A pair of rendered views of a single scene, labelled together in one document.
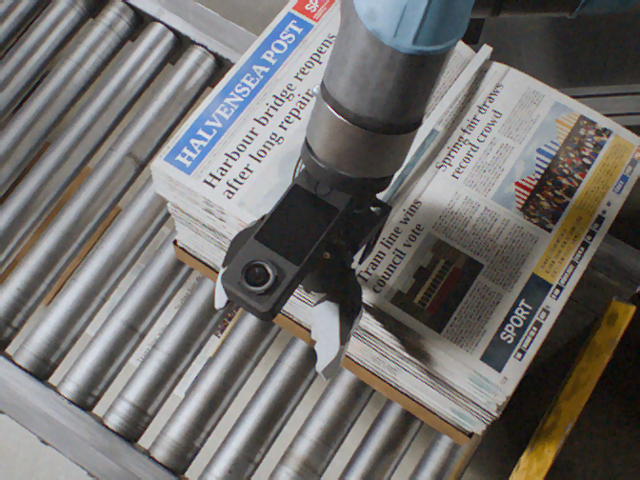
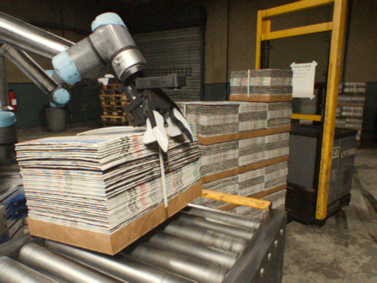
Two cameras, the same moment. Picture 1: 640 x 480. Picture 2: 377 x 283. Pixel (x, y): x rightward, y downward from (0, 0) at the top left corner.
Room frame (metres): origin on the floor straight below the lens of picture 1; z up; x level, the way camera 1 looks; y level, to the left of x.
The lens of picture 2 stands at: (0.21, 0.67, 1.15)
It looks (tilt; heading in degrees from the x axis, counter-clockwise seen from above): 11 degrees down; 263
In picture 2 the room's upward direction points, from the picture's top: straight up
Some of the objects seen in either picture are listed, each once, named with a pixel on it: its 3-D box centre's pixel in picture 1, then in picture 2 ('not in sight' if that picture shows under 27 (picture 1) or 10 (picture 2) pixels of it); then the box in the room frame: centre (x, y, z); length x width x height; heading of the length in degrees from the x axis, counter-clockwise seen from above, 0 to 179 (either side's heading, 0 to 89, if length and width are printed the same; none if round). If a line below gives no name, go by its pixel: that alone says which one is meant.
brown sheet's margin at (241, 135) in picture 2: not in sight; (233, 130); (-0.34, -1.30, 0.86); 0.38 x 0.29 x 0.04; 121
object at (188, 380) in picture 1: (162, 302); not in sight; (0.47, 0.34, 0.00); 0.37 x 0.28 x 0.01; 54
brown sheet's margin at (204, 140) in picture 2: not in sight; (202, 134); (-0.08, -1.15, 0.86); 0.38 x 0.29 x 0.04; 123
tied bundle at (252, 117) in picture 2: not in sight; (233, 118); (-0.34, -1.30, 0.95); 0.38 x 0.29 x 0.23; 121
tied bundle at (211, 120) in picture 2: not in sight; (202, 121); (-0.09, -1.15, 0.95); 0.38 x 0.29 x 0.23; 123
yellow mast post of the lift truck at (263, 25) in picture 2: not in sight; (260, 108); (-0.78, -1.97, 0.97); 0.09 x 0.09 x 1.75; 32
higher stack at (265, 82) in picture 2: not in sight; (257, 153); (-0.59, -1.46, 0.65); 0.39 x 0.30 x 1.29; 122
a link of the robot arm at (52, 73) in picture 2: not in sight; (55, 78); (0.74, -0.94, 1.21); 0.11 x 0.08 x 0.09; 26
